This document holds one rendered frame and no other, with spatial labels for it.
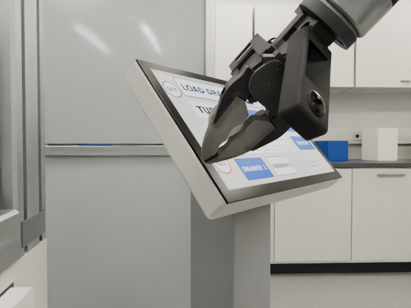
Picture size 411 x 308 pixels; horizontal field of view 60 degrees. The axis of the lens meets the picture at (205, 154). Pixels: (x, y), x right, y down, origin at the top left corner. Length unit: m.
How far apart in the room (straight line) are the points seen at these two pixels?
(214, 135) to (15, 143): 0.20
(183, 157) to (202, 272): 0.33
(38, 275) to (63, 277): 1.25
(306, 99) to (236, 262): 0.50
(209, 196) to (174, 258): 1.03
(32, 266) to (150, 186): 1.13
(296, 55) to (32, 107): 0.26
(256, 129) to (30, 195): 0.25
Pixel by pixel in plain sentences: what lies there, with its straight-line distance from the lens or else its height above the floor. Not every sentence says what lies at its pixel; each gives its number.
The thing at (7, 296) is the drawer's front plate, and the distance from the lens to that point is 0.34.
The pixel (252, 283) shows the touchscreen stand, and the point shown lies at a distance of 0.84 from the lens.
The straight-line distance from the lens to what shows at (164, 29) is 1.56.
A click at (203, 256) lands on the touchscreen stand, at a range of 0.81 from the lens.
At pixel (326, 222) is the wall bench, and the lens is 3.01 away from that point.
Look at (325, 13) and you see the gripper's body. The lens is 0.39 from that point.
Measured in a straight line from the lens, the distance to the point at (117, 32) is 1.58.
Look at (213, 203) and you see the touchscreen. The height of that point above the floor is 0.96.
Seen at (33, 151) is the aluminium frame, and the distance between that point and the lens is 0.39.
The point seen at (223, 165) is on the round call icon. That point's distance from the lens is 0.58.
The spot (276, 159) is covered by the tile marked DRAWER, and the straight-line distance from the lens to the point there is 0.74.
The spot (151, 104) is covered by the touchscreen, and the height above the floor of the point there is 1.12.
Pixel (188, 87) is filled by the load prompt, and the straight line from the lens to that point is 0.70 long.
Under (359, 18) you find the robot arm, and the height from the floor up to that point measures 1.17.
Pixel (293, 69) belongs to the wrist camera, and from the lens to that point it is 0.35.
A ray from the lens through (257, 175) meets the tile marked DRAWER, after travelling 0.64.
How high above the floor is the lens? 1.05
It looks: 2 degrees down
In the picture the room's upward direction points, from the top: straight up
